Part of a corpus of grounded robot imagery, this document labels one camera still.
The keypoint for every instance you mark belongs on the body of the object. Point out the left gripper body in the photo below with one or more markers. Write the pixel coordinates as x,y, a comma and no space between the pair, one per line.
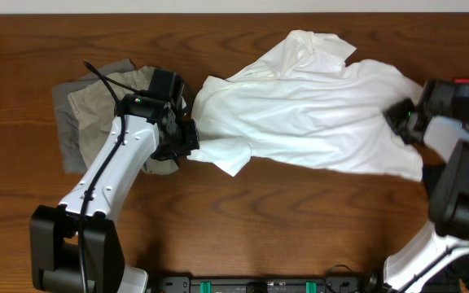
184,140

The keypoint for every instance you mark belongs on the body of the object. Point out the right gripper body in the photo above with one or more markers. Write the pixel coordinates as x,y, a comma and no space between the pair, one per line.
398,118

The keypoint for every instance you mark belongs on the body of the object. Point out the white t-shirt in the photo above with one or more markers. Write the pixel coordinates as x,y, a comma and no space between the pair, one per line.
302,103

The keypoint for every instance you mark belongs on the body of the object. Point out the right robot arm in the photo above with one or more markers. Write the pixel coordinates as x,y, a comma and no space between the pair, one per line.
440,122

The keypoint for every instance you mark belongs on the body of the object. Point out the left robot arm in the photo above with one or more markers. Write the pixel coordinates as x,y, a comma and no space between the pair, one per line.
75,246

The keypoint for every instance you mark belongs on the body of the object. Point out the khaki folded shorts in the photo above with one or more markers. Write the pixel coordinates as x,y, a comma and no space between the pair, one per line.
93,107

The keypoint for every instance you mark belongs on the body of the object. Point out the grey folded garment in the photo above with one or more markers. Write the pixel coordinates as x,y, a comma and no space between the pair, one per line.
67,124

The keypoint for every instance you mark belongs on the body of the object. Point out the black mounting rail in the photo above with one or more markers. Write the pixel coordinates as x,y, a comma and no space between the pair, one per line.
338,283

